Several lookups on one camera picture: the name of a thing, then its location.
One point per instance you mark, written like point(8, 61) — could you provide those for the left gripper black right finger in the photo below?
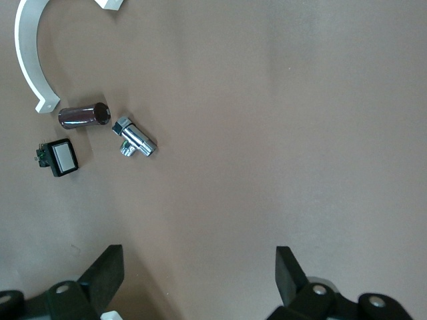
point(310, 300)

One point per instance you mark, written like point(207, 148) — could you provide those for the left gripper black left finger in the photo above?
point(66, 300)

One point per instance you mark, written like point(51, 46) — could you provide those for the black square white-faced button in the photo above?
point(63, 158)

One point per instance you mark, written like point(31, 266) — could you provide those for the chrome valve fitting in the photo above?
point(135, 135)

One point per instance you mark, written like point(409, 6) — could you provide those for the dark brown cylindrical capacitor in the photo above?
point(80, 116)

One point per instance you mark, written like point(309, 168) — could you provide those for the white curved plastic bracket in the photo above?
point(26, 60)

